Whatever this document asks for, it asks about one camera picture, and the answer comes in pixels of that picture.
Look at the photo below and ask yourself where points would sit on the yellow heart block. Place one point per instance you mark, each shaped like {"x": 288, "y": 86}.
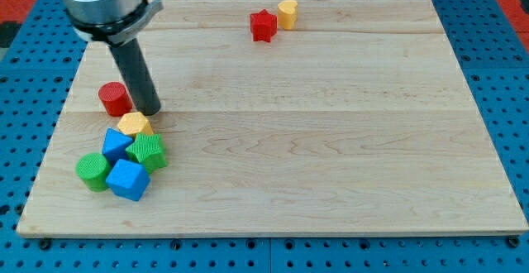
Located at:
{"x": 287, "y": 14}

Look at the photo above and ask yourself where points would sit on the blue triangle block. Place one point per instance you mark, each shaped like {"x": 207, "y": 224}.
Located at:
{"x": 114, "y": 146}

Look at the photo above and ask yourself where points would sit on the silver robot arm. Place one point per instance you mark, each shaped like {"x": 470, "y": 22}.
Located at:
{"x": 117, "y": 23}

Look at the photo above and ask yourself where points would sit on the green star block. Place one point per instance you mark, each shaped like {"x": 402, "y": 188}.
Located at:
{"x": 149, "y": 151}

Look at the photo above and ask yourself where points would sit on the blue cube block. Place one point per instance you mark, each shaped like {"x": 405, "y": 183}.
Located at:
{"x": 128, "y": 180}

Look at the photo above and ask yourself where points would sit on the red star block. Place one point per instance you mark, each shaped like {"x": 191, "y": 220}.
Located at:
{"x": 263, "y": 25}

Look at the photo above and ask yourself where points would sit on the red cylinder block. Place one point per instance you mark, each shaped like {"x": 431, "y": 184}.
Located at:
{"x": 115, "y": 99}

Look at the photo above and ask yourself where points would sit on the green cylinder block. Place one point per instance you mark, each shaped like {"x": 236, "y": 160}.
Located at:
{"x": 93, "y": 170}

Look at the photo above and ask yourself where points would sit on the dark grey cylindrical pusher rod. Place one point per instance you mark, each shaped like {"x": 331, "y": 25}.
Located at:
{"x": 136, "y": 76}

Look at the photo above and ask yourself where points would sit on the yellow hexagon block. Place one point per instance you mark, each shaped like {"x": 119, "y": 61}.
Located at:
{"x": 131, "y": 124}

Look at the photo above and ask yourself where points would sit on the wooden board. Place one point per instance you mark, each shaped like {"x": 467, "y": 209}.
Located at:
{"x": 357, "y": 123}

